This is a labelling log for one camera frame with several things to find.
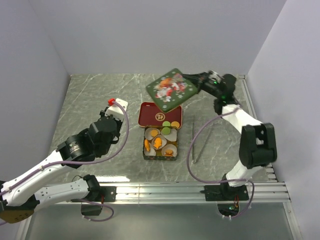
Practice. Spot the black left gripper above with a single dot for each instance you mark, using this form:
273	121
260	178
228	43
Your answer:
120	125

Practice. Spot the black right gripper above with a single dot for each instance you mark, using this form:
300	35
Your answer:
199	78

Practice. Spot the gold tin lid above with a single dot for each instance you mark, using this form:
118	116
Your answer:
171	90

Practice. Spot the orange fish cookie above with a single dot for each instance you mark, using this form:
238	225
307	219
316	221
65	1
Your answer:
158	143
147	145

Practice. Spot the red rectangular tray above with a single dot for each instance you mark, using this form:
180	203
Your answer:
151	115

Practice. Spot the orange round waffle cookie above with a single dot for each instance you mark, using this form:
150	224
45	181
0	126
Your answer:
153	133

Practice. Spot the green gold cookie tin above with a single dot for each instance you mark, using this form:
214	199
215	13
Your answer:
159	156

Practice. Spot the green round macaron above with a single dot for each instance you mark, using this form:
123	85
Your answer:
166	130
166	124

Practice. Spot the round orange sandwich cookie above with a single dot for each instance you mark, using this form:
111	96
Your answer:
169	152

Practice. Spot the silver metal tongs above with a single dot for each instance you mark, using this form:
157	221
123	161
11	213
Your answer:
200	143

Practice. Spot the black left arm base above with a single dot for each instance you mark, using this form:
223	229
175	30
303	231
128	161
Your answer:
106	194

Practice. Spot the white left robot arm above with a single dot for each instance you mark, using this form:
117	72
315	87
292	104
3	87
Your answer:
28	193

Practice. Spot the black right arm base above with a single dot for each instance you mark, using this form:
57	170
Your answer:
229	196

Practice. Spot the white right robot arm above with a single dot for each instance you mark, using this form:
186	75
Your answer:
257	147

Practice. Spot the white paper cup bottom-left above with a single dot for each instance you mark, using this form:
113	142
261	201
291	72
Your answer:
150	151

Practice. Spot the orange pumpkin cookie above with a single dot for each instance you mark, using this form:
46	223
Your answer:
175	124

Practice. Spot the white paper cup centre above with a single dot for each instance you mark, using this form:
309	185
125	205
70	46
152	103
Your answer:
163	139

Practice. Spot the white paper cup top-right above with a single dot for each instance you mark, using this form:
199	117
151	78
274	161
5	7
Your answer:
172	137

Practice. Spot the white paper cup bottom-right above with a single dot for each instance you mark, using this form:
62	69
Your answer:
169	146

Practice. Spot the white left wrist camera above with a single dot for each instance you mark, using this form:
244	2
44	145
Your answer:
116	108

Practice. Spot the aluminium mounting rail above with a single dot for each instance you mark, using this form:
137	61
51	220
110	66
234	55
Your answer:
186	193

